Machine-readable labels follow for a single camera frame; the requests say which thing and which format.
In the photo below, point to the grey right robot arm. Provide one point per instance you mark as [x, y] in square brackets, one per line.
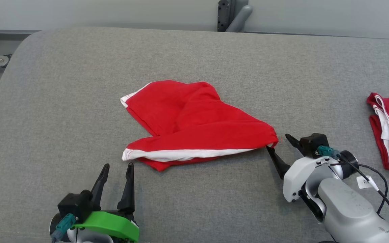
[349, 209]

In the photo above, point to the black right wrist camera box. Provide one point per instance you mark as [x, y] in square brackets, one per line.
[312, 143]

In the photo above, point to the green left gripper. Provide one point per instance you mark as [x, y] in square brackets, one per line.
[113, 222]

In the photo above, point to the grey metal post with bracket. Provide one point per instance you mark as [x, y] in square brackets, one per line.
[226, 13]

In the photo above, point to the red shorts with white trim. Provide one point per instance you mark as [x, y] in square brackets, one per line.
[187, 114]

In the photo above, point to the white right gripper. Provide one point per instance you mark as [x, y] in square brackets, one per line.
[294, 179]

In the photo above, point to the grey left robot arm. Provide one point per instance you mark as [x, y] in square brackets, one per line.
[89, 237]

